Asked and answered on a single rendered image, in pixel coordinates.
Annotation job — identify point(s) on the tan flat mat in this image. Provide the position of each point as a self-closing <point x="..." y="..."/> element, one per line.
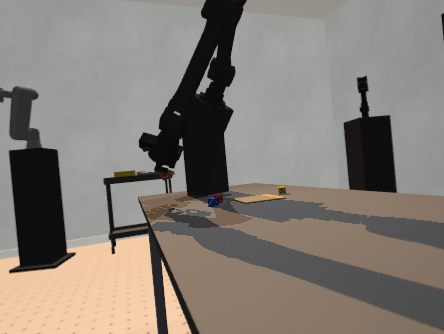
<point x="258" y="198"/>

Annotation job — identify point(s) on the red die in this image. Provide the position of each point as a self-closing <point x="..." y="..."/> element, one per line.
<point x="220" y="198"/>

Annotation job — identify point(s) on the dark blue die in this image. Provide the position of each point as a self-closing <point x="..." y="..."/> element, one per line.
<point x="213" y="201"/>

